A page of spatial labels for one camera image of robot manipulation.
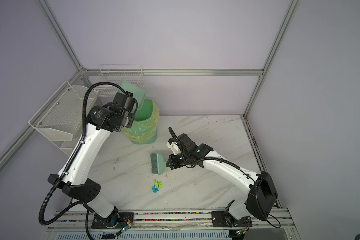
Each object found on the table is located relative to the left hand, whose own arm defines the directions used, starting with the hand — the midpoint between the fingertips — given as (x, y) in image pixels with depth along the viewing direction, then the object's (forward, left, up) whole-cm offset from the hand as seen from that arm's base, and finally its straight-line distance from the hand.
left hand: (119, 117), depth 68 cm
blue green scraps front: (-19, -16, -36) cm, 44 cm away
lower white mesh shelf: (-6, +30, -16) cm, 34 cm away
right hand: (-15, -21, -18) cm, 32 cm away
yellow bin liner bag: (+6, -7, -17) cm, 19 cm away
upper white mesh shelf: (+8, +35, -7) cm, 36 cm away
